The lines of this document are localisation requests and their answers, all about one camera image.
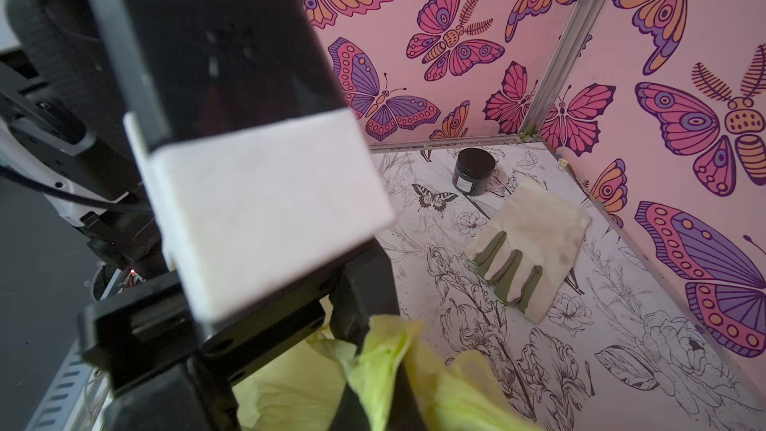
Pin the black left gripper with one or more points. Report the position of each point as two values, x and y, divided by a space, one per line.
170 371

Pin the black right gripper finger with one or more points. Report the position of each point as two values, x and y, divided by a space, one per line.
394 409

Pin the yellow-green plastic bag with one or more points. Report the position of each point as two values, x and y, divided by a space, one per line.
302 388

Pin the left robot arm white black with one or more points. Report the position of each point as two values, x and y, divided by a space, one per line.
73 123

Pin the small black round jar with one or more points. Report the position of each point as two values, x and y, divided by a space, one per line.
473 170

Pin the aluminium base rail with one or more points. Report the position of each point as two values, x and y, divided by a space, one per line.
76 398

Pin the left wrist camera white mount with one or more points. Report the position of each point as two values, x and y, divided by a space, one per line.
256 168

